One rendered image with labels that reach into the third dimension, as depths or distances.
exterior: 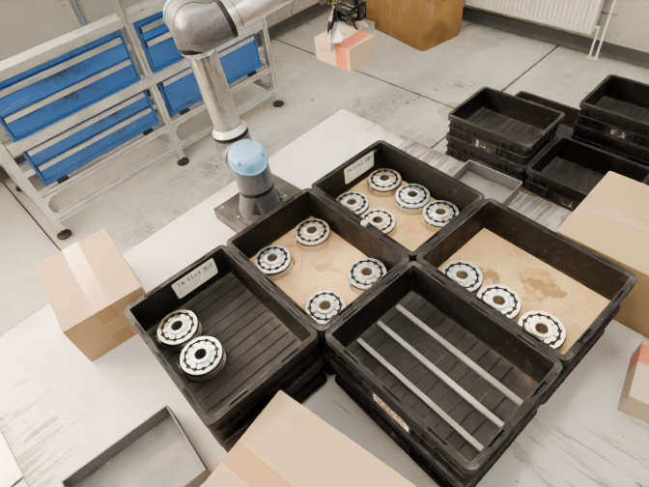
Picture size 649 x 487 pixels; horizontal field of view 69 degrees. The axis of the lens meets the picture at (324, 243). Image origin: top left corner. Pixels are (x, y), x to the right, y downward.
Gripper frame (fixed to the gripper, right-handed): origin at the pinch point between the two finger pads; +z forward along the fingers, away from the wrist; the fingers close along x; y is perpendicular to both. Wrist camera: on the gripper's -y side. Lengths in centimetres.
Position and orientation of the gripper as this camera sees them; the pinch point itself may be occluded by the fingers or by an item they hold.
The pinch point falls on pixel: (344, 42)
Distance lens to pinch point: 172.5
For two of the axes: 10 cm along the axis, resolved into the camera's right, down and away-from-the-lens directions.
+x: 7.0, -5.7, 4.2
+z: 1.0, 6.6, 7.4
